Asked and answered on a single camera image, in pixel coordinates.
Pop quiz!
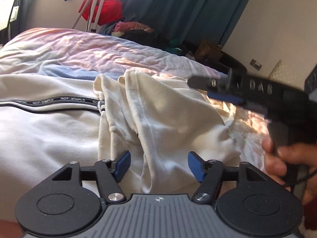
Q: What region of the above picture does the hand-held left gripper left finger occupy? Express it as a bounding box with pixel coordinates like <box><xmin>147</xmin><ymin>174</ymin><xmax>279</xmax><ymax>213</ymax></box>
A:
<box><xmin>51</xmin><ymin>150</ymin><xmax>132</xmax><ymax>204</ymax></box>

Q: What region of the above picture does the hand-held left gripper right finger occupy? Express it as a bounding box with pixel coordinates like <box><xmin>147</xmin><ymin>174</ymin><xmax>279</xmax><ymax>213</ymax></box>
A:
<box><xmin>187</xmin><ymin>151</ymin><xmax>268</xmax><ymax>205</ymax></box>

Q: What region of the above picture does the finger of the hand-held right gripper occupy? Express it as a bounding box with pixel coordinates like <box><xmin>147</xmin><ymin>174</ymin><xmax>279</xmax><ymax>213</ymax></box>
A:
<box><xmin>206</xmin><ymin>91</ymin><xmax>247</xmax><ymax>106</ymax></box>
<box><xmin>187</xmin><ymin>75</ymin><xmax>232</xmax><ymax>91</ymax></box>

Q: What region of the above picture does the person's right hand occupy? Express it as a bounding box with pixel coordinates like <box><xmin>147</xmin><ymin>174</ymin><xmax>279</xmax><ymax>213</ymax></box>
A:
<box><xmin>262</xmin><ymin>137</ymin><xmax>317</xmax><ymax>205</ymax></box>

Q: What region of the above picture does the brown cardboard box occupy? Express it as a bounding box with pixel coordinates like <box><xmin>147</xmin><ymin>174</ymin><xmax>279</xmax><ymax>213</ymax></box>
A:
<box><xmin>194</xmin><ymin>39</ymin><xmax>223</xmax><ymax>61</ymax></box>

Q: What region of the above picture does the dark sofa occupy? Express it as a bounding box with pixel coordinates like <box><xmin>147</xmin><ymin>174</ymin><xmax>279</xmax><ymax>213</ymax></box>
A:
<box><xmin>183</xmin><ymin>43</ymin><xmax>248</xmax><ymax>76</ymax></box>

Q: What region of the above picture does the white quilted headboard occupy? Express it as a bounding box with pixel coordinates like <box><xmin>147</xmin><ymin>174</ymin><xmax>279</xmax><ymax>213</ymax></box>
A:
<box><xmin>269</xmin><ymin>59</ymin><xmax>291</xmax><ymax>82</ymax></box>

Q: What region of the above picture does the green cloth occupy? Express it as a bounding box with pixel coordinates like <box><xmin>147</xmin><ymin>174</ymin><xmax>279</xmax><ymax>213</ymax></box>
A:
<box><xmin>166</xmin><ymin>40</ymin><xmax>184</xmax><ymax>54</ymax></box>

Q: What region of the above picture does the black cloth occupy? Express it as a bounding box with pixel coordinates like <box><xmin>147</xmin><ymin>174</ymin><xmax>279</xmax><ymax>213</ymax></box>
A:
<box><xmin>120</xmin><ymin>30</ymin><xmax>171</xmax><ymax>50</ymax></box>

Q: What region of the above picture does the wide blue curtain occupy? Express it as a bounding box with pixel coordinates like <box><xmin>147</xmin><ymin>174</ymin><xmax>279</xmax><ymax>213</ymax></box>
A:
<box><xmin>116</xmin><ymin>0</ymin><xmax>258</xmax><ymax>46</ymax></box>

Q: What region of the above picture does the pink cloth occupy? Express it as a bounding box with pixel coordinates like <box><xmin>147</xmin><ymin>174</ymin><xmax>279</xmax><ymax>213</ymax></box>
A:
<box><xmin>111</xmin><ymin>21</ymin><xmax>154</xmax><ymax>36</ymax></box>

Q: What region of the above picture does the red cloth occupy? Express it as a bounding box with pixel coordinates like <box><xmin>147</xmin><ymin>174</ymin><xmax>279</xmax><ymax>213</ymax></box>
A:
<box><xmin>78</xmin><ymin>0</ymin><xmax>123</xmax><ymax>26</ymax></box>

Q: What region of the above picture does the bed with pastel sheet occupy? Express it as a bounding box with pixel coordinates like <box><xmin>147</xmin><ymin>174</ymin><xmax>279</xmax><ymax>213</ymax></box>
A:
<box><xmin>0</xmin><ymin>27</ymin><xmax>273</xmax><ymax>169</ymax></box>

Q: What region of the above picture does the garment steamer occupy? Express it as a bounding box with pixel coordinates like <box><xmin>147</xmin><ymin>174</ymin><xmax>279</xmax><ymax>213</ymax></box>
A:
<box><xmin>72</xmin><ymin>0</ymin><xmax>113</xmax><ymax>33</ymax></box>

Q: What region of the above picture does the narrow blue curtain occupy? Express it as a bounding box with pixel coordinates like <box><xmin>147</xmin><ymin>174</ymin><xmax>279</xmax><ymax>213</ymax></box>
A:
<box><xmin>15</xmin><ymin>0</ymin><xmax>46</xmax><ymax>34</ymax></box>

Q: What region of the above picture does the black and white chair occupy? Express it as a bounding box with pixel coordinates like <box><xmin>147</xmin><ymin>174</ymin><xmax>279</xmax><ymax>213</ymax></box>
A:
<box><xmin>0</xmin><ymin>0</ymin><xmax>19</xmax><ymax>31</ymax></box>

